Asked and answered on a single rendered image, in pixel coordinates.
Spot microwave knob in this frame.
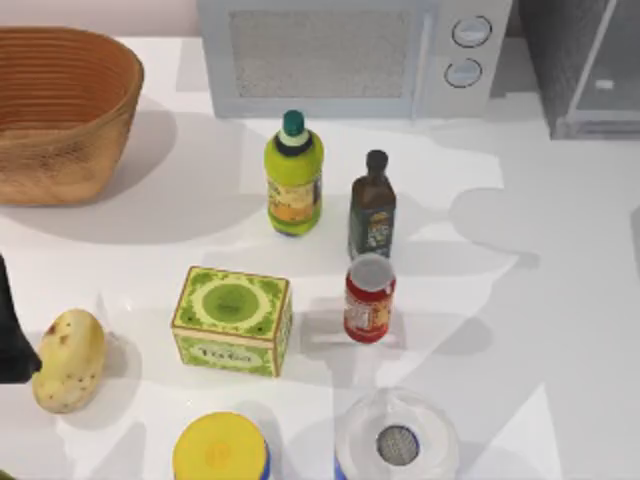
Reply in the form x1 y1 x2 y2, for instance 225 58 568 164
444 57 484 90
451 14 493 48

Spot microwave door handle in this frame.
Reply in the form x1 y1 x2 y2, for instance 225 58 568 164
410 11 432 121

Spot red and white can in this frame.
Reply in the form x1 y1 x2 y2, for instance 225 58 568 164
343 252 397 345

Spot green bottle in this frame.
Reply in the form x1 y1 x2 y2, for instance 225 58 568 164
264 109 324 239

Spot yellow potato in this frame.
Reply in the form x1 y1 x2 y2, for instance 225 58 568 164
32 308 107 414

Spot pale microwave oven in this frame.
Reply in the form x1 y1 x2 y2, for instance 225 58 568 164
195 0 515 121

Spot yellow lidded can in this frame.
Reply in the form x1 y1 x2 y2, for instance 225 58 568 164
172 411 273 480

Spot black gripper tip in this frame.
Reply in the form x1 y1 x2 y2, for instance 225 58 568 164
0 254 43 385

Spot green patterned box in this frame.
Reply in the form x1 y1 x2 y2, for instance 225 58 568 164
170 265 294 379

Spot brown woven basket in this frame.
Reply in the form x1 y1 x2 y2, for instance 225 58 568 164
0 27 145 207

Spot dark glass bottle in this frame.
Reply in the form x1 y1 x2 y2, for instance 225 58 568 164
347 149 398 261

